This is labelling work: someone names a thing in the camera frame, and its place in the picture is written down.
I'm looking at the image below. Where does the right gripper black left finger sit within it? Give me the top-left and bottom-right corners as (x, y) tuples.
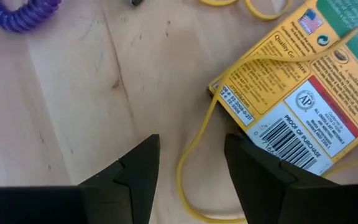
(80, 134), (161, 224)

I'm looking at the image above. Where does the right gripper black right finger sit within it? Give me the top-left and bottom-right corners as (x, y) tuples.
(224, 133), (337, 224)

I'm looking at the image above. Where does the purple coil wrist keychain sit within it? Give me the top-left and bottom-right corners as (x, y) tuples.
(0, 0), (62, 34)

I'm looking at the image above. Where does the yellow rubber band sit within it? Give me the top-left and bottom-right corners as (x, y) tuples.
(176, 24), (358, 224)
(199, 0), (295, 22)

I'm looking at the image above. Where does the yellow green crayon box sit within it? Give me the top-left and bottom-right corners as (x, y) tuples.
(208, 0), (358, 177)

